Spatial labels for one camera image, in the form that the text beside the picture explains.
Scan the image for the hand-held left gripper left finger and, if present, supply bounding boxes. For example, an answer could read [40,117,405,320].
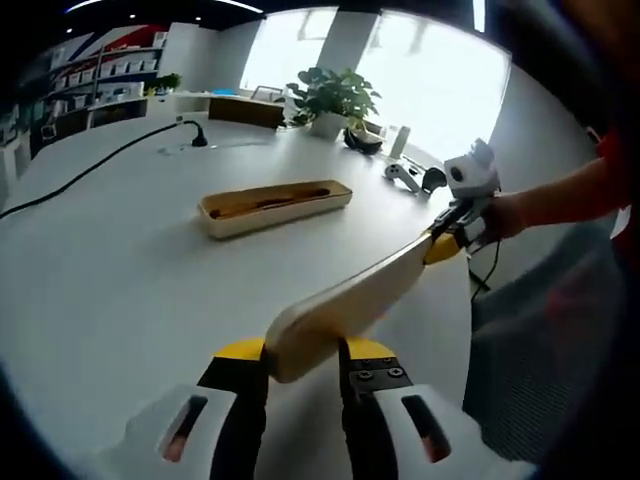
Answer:
[99,337,269,480]

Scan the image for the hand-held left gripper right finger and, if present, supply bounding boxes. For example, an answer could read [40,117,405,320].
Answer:
[339,337,501,480]

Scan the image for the beige cutlery case lid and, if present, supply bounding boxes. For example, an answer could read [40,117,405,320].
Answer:
[264,232,437,385]

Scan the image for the beige cutlery case base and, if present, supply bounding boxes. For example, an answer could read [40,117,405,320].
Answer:
[198,178,354,241]

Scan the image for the wooden spoon utensil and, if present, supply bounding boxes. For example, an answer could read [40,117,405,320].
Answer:
[209,185,334,220]

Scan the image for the person's right hand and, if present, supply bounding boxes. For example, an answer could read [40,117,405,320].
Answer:
[481,196,527,243]

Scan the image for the white handheld controller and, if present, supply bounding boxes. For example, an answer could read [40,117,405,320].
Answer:
[383,163,422,195]

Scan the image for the white rectangular carton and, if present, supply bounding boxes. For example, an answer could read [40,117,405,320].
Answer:
[389,125,413,160]

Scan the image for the large bright window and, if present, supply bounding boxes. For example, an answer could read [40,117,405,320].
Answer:
[238,8,337,92]
[353,11,512,162]

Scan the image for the person's red shirt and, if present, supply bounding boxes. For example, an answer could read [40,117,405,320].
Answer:
[583,126,640,242]

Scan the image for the potted green plant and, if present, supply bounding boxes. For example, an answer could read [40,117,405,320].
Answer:
[283,66,382,140]

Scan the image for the grey office chair backrest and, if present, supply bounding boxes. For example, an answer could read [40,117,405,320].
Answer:
[249,84,285,102]

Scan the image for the brown cardboard box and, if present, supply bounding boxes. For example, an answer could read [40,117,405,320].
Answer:
[206,93,287,130]

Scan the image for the small green plant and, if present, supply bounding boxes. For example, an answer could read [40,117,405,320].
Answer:
[149,73,183,95]

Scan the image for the shelves with white bins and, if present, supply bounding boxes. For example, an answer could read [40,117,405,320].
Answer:
[28,31,167,127]

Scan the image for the black power cable with plug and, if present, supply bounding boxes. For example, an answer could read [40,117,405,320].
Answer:
[0,118,210,222]

